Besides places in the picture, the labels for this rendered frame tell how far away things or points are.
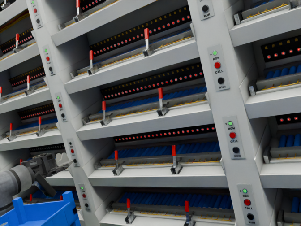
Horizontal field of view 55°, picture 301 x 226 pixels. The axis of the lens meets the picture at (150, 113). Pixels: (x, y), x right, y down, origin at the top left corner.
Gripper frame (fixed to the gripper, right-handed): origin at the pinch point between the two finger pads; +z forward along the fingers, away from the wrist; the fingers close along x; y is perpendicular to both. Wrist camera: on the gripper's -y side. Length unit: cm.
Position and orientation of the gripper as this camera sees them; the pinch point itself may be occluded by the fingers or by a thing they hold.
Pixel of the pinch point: (70, 162)
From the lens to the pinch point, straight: 126.2
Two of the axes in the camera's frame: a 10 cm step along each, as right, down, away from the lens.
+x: -7.9, 1.4, 5.9
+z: 5.6, -2.0, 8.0
